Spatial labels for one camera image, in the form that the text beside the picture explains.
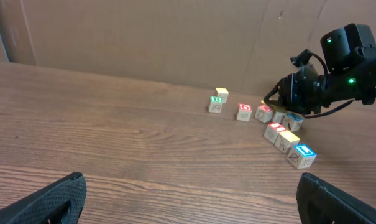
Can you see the red M wooden block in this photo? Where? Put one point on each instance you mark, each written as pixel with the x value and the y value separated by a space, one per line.
pixel 264 113

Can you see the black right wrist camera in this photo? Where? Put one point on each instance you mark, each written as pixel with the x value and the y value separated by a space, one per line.
pixel 301 59

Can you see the green B wooden block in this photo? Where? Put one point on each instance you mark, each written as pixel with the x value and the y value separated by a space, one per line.
pixel 215 104

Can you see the yellow wooden block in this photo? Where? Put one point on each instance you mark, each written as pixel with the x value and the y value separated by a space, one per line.
pixel 286 140
pixel 278 113
pixel 222 93

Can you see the red O wooden block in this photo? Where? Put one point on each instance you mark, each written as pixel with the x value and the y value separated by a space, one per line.
pixel 244 112

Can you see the red I wooden block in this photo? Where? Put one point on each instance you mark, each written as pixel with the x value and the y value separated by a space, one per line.
pixel 272 131

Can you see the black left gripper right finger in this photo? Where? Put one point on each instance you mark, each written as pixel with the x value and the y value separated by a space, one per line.
pixel 320 202

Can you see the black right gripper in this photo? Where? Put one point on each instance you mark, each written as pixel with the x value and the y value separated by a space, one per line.
pixel 299 92

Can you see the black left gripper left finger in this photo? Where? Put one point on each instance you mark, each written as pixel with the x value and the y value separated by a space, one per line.
pixel 59 202

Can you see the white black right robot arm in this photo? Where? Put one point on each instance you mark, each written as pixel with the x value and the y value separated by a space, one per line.
pixel 346 73

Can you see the yellow top wooden block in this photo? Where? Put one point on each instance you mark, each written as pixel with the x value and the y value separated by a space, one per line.
pixel 222 93

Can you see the blue X wooden block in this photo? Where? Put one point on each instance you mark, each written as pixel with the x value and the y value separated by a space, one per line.
pixel 292 122

